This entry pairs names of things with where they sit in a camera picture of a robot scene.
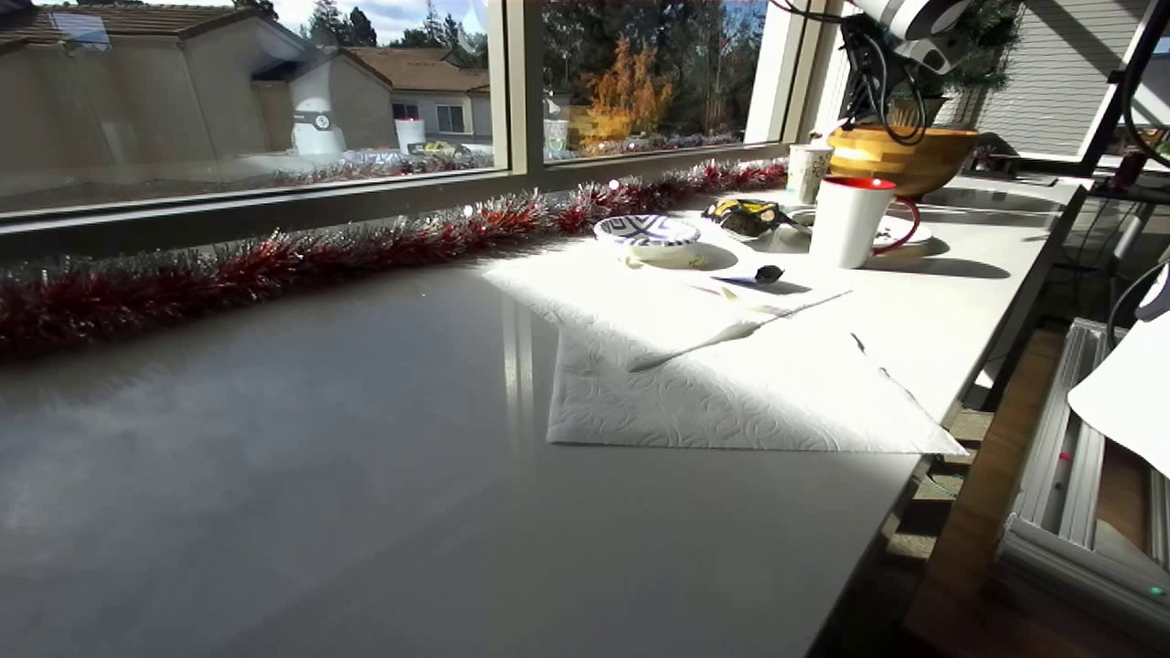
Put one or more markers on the large wooden bowl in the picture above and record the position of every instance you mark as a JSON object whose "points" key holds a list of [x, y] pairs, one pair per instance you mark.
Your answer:
{"points": [[907, 158]]}

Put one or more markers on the white paper sheet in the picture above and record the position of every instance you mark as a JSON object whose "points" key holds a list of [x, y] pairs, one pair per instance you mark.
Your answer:
{"points": [[608, 304]]}

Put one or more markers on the aluminium rail frame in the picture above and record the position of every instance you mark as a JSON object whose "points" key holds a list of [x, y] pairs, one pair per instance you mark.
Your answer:
{"points": [[1071, 489]]}

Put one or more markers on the white mug red inside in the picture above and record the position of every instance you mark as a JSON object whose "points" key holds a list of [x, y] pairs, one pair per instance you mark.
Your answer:
{"points": [[847, 224]]}

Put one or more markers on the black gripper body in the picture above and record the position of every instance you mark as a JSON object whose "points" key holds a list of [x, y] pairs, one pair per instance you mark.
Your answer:
{"points": [[901, 75]]}

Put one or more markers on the white paper page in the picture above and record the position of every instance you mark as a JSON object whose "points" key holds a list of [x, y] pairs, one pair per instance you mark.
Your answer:
{"points": [[1127, 390]]}

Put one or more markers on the wooden plank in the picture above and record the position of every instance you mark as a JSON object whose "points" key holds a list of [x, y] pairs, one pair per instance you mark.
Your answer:
{"points": [[975, 525]]}

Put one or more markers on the grey window frame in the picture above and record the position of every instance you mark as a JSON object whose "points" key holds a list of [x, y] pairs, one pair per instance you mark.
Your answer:
{"points": [[516, 86]]}

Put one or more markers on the red silver tinsel garland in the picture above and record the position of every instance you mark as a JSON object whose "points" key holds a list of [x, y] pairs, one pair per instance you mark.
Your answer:
{"points": [[303, 256]]}

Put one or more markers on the patterned paper cup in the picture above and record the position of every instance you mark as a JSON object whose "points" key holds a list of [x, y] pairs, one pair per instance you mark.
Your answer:
{"points": [[806, 169]]}

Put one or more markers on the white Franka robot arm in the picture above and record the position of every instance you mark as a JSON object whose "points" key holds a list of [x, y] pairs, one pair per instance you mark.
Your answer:
{"points": [[907, 15]]}

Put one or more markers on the small dark object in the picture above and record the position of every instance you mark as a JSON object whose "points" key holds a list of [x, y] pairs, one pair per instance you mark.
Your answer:
{"points": [[767, 275]]}

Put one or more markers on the black popcorn snack bag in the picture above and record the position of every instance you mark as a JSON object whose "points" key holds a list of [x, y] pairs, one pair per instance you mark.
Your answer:
{"points": [[748, 217]]}

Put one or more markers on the white paper towel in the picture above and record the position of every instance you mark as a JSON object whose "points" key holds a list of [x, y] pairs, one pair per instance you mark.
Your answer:
{"points": [[755, 414]]}

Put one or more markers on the slim grey utensil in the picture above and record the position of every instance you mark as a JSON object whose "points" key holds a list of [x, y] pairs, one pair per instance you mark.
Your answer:
{"points": [[733, 332]]}

